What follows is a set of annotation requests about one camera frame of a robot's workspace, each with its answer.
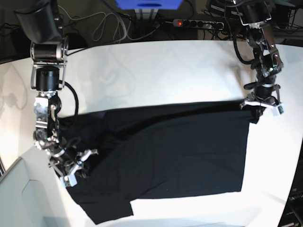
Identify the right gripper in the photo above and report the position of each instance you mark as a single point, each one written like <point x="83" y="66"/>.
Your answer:
<point x="70" y="162"/>

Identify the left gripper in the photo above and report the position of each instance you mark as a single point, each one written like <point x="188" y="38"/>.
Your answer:
<point x="264" y="95"/>

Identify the black T-shirt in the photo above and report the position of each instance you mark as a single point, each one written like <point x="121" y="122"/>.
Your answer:
<point x="159" y="152"/>

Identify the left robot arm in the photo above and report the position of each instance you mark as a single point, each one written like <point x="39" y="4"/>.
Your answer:
<point x="255" y="16"/>

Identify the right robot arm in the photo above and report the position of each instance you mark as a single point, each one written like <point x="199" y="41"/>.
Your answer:
<point x="42" y="25"/>

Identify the black power strip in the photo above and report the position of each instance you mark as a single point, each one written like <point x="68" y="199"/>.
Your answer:
<point x="199" y="24"/>

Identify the blue plastic box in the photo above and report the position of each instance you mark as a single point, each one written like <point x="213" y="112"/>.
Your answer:
<point x="148" y="4"/>

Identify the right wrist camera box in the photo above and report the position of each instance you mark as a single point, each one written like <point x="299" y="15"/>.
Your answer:
<point x="68" y="181"/>

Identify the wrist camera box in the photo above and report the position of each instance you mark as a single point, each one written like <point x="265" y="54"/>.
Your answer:
<point x="278" y="110"/>
<point x="68" y="181"/>

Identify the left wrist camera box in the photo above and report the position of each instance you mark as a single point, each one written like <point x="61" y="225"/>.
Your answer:
<point x="278" y="110"/>

